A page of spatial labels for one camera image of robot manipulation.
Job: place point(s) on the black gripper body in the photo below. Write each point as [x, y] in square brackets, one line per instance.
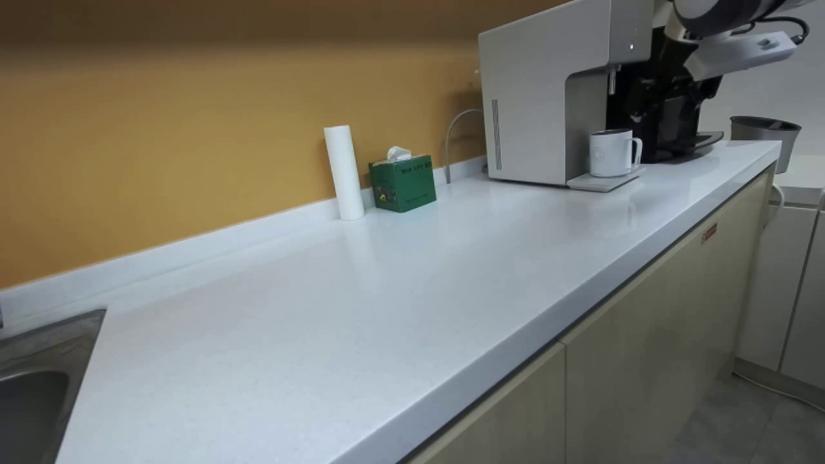
[678, 80]

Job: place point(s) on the black coffee machine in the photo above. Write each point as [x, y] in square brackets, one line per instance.
[678, 129]

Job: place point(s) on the grey round bin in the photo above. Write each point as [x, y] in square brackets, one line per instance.
[764, 132]

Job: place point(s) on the white coffee machine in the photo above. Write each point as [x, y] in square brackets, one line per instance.
[542, 95]

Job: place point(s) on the white low cabinet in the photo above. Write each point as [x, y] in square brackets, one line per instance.
[788, 274]

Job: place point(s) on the large beige cabinet door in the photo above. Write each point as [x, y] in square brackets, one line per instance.
[654, 325]

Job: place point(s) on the green tissue box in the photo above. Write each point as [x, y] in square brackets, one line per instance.
[403, 184]

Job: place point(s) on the white paper towel roll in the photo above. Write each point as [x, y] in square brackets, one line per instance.
[343, 171]

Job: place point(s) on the small beige cabinet door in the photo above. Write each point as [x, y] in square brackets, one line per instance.
[507, 422]

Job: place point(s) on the stainless steel sink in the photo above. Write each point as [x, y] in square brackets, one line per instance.
[39, 377]

